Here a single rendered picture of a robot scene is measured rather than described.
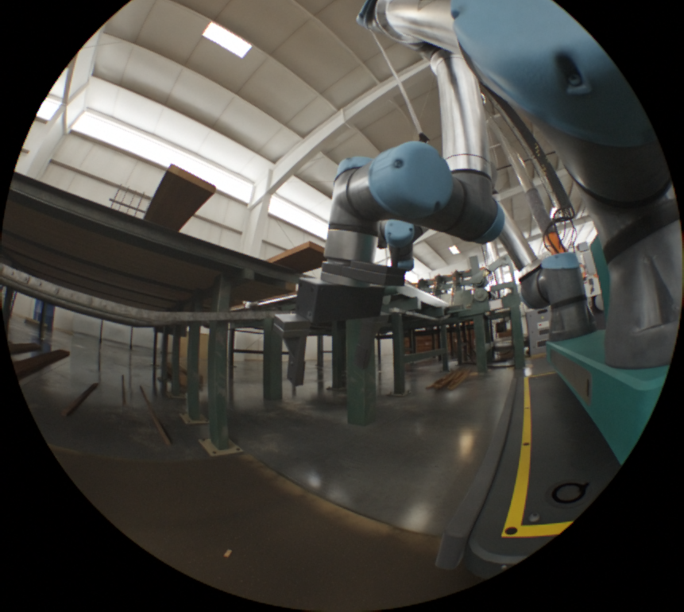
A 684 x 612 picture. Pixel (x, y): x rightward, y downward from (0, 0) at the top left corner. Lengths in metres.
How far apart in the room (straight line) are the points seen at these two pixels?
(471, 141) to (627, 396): 0.33
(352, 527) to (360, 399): 0.91
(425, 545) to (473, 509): 0.40
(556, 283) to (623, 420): 0.54
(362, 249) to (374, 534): 0.62
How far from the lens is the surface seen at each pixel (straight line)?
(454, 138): 0.36
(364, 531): 0.66
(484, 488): 0.26
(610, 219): 0.23
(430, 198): 0.22
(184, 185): 0.67
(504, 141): 6.57
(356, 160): 0.33
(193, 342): 1.40
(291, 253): 0.96
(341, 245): 0.31
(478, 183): 0.33
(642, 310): 0.21
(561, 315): 0.68
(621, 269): 0.23
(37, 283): 0.95
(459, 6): 0.16
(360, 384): 1.40
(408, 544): 0.63
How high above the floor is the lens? 0.48
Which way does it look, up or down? 19 degrees up
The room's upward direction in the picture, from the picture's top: 1 degrees counter-clockwise
